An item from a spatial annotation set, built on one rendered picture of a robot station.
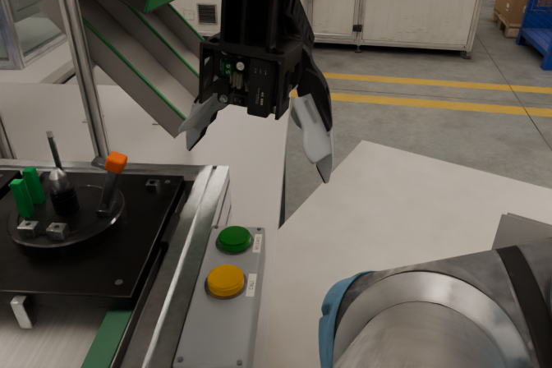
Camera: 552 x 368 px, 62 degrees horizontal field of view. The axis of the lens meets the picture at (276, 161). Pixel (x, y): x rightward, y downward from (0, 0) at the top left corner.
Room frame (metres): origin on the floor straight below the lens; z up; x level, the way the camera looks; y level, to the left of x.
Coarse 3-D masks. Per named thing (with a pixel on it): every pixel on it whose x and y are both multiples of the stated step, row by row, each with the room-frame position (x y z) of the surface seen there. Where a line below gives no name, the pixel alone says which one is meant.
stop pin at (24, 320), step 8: (16, 296) 0.35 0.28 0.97; (24, 296) 0.35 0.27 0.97; (16, 304) 0.34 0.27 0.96; (24, 304) 0.34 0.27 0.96; (16, 312) 0.34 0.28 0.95; (24, 312) 0.34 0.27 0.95; (32, 312) 0.34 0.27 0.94; (24, 320) 0.34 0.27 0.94; (32, 320) 0.34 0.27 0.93; (24, 328) 0.34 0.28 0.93
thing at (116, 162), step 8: (112, 152) 0.47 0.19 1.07; (96, 160) 0.46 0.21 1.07; (104, 160) 0.47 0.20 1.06; (112, 160) 0.45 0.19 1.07; (120, 160) 0.46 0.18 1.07; (104, 168) 0.46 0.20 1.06; (112, 168) 0.45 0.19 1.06; (120, 168) 0.45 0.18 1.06; (112, 176) 0.46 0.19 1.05; (104, 184) 0.46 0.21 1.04; (112, 184) 0.46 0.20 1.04; (104, 192) 0.46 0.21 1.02; (112, 192) 0.46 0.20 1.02; (104, 200) 0.46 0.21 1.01; (112, 200) 0.47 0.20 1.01
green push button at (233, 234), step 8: (224, 232) 0.44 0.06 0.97; (232, 232) 0.44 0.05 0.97; (240, 232) 0.44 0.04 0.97; (248, 232) 0.44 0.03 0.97; (224, 240) 0.43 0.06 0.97; (232, 240) 0.43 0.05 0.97; (240, 240) 0.43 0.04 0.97; (248, 240) 0.43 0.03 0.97; (224, 248) 0.42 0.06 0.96; (232, 248) 0.42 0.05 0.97; (240, 248) 0.42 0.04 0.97
